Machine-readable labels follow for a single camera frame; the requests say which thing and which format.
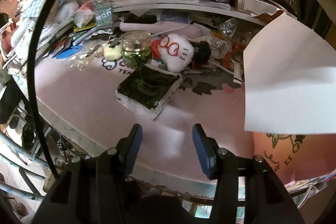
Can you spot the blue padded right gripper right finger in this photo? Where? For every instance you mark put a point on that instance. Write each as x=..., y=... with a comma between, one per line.
x=205, y=151

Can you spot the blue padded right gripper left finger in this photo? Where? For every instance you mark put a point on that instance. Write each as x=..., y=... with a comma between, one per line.
x=128, y=149

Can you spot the white plush with red glasses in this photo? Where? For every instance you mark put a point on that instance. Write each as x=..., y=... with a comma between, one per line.
x=175, y=51

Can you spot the yellow sponge puff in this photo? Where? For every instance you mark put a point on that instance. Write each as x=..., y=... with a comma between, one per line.
x=112, y=53

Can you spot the green glass jar gold lid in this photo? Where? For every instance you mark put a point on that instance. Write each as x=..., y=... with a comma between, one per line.
x=136, y=48

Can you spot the black scrunchie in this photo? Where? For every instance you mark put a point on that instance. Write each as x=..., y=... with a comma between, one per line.
x=202, y=53

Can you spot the blue flat plastic piece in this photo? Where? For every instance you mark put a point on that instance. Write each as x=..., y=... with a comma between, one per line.
x=69, y=52

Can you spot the pink hair brush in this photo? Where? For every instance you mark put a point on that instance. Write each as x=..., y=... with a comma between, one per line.
x=151, y=24

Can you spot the white shelf board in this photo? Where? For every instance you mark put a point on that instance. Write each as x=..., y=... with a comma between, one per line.
x=232, y=12

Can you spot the clear water bottle blue label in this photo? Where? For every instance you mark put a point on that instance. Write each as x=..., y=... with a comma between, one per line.
x=103, y=11

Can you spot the brown silver box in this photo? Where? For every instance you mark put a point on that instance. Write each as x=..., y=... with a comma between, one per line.
x=258, y=7

